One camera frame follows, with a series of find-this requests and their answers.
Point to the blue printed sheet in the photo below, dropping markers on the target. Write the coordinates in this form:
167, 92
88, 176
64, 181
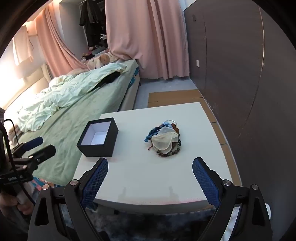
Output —
135, 76

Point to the flattened cardboard sheets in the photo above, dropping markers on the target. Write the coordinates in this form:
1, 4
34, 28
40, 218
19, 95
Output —
171, 98

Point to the beige headboard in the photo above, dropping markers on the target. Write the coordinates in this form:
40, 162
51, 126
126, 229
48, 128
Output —
27, 83

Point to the white hanging cloth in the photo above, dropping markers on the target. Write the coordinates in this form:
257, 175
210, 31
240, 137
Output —
22, 48

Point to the hanging dark clothes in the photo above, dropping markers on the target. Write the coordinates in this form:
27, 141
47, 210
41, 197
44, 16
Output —
92, 18

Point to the white bed base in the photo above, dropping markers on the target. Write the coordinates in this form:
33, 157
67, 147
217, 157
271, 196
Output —
130, 97

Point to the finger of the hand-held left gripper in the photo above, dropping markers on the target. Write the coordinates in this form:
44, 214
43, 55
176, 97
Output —
45, 151
34, 141

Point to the light green duvet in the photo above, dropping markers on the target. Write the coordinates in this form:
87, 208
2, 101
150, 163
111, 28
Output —
69, 90

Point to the wide pink curtain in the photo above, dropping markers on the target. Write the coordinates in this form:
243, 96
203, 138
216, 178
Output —
143, 34

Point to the pile of plush toys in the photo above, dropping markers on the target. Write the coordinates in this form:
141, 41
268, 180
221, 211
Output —
92, 52

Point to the bed with green sheets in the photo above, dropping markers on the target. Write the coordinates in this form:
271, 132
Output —
69, 120

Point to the black garment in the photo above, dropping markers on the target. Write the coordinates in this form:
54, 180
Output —
108, 80

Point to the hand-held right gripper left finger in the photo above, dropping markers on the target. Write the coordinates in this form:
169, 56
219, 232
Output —
97, 178

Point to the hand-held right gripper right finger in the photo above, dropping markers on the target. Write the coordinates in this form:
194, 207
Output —
205, 183

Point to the draped pink curtain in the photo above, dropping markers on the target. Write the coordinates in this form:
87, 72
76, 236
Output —
55, 46

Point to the black gift box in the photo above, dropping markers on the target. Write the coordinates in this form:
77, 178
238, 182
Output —
99, 150

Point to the silver bangle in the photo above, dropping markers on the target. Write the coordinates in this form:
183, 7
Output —
171, 120

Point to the bear print pillow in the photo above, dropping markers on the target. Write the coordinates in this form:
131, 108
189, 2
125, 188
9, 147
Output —
103, 59

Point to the person's left hand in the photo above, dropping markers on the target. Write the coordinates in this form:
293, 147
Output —
25, 208

